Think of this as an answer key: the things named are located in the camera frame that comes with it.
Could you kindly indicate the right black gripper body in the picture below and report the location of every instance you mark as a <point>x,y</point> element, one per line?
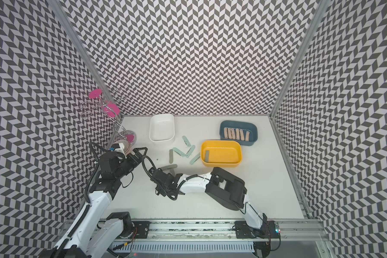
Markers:
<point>163,191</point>

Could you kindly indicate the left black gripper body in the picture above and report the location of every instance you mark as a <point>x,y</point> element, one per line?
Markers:
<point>126,166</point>

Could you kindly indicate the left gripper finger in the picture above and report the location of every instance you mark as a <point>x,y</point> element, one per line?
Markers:
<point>140,157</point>
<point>140,150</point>

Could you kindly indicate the olive knife horizontal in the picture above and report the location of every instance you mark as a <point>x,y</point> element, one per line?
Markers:
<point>169,167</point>

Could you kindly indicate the olive knife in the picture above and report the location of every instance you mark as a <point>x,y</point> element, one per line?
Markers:
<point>171,156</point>
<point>207,153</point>

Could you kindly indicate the white storage box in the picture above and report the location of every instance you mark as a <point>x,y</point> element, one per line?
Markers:
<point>162,129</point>

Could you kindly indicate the yellow storage box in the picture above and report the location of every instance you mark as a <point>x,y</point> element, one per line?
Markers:
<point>223,153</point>

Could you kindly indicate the dark teal storage box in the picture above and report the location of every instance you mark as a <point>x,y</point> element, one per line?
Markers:
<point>240,125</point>

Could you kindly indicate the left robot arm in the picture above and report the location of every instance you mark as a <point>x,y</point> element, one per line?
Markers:
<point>80,241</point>

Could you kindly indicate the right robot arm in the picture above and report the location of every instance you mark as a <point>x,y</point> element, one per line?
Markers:
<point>223,187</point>

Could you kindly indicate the mint knife left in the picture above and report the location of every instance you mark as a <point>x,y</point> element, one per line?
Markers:
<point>179,152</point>

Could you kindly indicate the mint knife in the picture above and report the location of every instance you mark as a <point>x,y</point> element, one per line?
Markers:
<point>179,152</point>
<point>186,141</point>
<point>195,159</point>

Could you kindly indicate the mint knife centre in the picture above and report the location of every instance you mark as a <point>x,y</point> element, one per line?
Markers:
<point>195,159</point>

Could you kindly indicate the mint knife angled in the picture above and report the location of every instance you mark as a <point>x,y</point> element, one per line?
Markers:
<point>190,151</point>

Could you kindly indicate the mint knife top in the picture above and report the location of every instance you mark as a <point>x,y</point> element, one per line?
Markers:
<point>186,141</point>

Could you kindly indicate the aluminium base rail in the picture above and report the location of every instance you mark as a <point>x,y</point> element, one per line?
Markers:
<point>226,230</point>

